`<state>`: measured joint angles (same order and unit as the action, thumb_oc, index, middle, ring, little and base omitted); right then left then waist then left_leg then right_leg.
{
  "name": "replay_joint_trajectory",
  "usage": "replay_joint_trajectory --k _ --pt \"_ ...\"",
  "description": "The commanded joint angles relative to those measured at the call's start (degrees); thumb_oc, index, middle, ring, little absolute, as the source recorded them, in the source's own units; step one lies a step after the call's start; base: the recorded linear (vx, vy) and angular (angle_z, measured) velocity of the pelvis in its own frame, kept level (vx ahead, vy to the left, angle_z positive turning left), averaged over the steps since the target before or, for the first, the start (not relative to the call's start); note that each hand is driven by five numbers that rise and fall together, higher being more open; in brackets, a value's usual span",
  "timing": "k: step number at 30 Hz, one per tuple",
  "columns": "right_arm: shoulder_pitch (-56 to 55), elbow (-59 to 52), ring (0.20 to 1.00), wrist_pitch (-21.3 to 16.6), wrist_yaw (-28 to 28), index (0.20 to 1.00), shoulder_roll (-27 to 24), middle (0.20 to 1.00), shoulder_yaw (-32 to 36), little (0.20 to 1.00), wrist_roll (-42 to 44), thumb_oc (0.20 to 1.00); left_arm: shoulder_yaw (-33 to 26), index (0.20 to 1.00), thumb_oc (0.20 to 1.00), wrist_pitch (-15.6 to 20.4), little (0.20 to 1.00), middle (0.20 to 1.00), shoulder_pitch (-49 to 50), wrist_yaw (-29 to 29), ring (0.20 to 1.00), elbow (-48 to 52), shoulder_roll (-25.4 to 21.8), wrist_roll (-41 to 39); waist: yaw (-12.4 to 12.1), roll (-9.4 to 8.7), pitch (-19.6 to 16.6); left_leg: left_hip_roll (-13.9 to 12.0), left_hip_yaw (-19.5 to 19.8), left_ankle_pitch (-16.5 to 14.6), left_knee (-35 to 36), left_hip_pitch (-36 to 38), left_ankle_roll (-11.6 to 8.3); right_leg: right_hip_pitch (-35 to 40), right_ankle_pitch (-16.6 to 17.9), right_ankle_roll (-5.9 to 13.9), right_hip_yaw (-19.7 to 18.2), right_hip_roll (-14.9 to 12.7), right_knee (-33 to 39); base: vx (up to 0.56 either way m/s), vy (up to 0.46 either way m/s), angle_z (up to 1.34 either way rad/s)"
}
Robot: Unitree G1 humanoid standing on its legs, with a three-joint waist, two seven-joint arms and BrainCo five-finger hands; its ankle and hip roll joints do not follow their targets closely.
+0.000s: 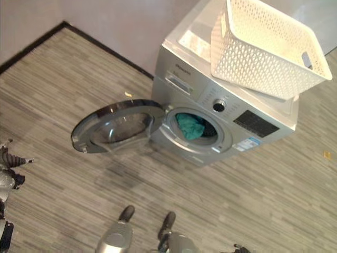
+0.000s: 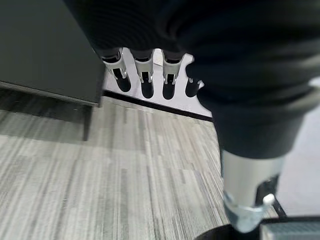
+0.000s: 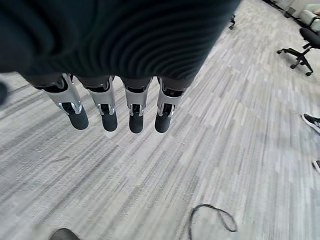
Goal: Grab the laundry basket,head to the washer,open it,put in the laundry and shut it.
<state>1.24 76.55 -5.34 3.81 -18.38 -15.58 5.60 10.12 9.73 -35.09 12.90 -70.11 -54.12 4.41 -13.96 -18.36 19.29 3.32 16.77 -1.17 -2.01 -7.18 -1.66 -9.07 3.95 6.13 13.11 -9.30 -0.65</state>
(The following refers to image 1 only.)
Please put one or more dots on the small yellow floor scrap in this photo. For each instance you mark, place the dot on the small yellow floor scrap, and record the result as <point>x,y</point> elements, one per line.
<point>128,93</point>
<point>327,154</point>

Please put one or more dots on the white plastic laundry basket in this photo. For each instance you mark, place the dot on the white plastic laundry basket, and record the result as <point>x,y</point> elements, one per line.
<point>245,66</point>

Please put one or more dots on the dark laundry garment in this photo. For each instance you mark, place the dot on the dark laundry garment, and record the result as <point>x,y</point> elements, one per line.
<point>209,130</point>

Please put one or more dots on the washer control knob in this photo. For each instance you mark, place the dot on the washer control knob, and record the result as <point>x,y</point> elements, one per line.
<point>219,105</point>

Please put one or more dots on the black baseboard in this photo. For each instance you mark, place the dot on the black baseboard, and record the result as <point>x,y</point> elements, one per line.
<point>34,42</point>

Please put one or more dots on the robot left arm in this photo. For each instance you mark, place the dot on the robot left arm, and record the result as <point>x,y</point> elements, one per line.
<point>5,184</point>

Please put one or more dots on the washer detergent drawer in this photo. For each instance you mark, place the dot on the washer detergent drawer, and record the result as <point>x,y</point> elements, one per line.
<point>178,83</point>

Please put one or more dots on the silver front-load washing machine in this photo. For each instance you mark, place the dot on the silver front-load washing machine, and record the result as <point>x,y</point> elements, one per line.
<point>184,153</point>

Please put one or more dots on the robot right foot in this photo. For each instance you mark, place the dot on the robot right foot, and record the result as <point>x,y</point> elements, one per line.
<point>168,220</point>

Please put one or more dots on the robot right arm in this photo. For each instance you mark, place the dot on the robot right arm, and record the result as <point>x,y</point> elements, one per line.
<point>243,249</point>

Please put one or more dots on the teal laundry garment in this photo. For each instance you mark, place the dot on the teal laundry garment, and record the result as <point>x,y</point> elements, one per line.
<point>190,129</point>

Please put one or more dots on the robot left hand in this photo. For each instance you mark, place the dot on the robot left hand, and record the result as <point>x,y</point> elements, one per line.
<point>11,159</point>

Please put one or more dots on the black washer display panel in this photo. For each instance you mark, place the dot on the black washer display panel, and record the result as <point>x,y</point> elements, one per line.
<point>256,123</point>

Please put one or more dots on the blue energy label sticker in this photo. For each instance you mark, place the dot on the blue energy label sticker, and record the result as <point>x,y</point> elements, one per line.
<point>248,144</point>

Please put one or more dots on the round washer door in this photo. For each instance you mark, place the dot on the round washer door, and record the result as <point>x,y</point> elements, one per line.
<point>87,131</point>

